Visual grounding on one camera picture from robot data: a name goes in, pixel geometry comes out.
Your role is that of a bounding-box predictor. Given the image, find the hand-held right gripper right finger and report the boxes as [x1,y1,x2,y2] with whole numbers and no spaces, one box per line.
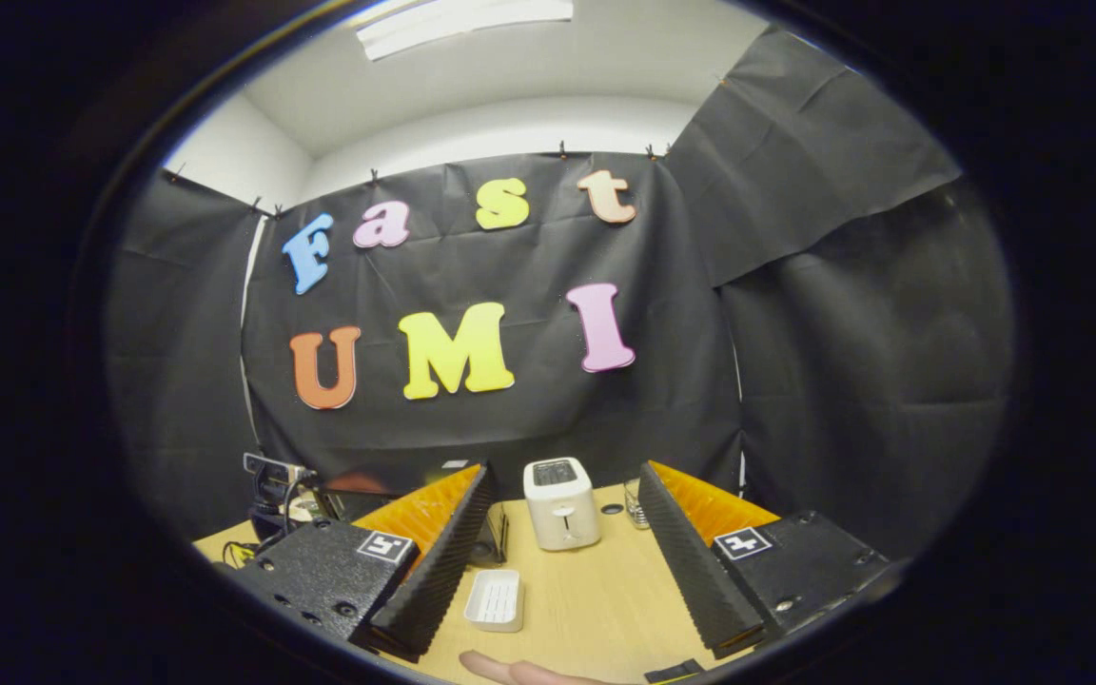
[638,460,894,660]

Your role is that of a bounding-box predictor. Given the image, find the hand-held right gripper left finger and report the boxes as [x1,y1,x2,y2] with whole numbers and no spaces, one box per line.
[225,461,501,665]

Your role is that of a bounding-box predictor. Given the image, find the black electric oven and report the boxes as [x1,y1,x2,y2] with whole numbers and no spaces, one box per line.
[320,460,511,569]

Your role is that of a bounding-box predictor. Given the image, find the white plastic tray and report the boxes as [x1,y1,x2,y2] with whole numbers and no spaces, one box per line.
[463,568,526,635]

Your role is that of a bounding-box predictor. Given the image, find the white toaster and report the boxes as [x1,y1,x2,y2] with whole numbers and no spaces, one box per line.
[522,457,602,553]

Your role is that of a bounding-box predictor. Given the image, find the long ceiling light panel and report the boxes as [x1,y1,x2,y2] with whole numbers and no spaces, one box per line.
[355,0,576,63]

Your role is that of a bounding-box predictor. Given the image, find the wire mesh cutlery holder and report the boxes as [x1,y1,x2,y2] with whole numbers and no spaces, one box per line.
[623,478,652,531]

